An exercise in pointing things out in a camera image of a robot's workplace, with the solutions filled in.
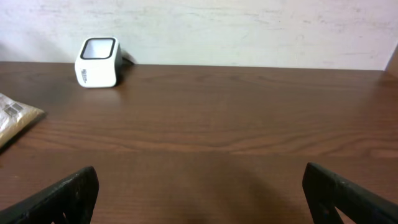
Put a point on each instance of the white barcode scanner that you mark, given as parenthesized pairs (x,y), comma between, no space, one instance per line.
(99,62)

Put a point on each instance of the large beige snack bag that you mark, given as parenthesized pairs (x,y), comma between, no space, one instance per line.
(16,116)

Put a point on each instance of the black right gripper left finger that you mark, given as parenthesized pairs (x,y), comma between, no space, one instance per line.
(70,200)

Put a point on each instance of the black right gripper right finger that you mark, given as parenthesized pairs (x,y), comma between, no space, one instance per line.
(327,193)

